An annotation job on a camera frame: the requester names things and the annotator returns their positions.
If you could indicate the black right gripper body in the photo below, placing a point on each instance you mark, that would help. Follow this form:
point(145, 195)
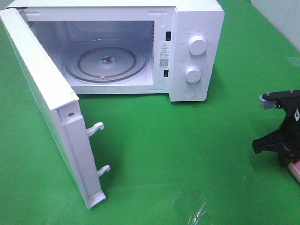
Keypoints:
point(289, 135)

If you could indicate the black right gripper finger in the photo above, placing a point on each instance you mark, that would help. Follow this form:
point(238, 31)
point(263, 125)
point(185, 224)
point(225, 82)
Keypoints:
point(271, 142)
point(286, 100)

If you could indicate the pink round plate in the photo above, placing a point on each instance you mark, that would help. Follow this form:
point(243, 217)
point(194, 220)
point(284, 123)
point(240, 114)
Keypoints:
point(295, 170)

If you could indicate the round white door-release button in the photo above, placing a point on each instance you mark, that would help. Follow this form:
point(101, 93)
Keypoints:
point(189, 92)

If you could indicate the white microwave door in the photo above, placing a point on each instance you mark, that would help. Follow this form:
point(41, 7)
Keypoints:
point(58, 104)

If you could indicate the lower white microwave knob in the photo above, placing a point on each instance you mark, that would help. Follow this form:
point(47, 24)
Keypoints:
point(193, 74)

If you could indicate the white microwave knob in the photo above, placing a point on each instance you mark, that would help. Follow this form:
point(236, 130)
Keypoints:
point(197, 45)
point(193, 74)

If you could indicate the upper white microwave knob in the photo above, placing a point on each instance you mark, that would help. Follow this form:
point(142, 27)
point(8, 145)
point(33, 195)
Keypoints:
point(197, 45)

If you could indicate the white microwave oven body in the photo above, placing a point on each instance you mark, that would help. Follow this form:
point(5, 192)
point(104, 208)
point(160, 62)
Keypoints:
point(165, 26)

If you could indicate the lower white door latch hook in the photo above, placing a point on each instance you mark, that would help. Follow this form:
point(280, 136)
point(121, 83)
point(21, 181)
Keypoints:
point(104, 169)

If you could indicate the white door latch hook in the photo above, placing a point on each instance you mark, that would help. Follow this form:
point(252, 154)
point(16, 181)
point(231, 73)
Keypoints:
point(104, 169)
point(92, 130)

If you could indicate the upper white door latch hook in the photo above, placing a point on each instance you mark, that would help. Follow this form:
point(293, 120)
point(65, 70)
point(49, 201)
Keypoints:
point(92, 130)

